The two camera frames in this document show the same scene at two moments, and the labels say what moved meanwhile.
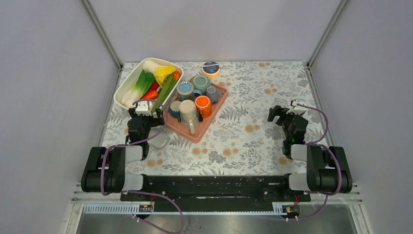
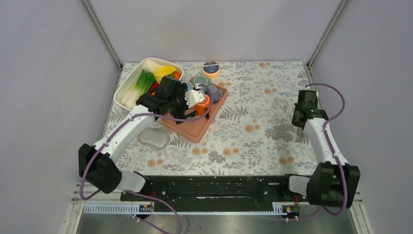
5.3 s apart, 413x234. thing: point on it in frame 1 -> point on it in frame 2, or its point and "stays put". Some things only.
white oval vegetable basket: [130, 79] stays put
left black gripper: [158, 121] -> [180, 114]
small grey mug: [214, 94] stays put
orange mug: [203, 107] stays put
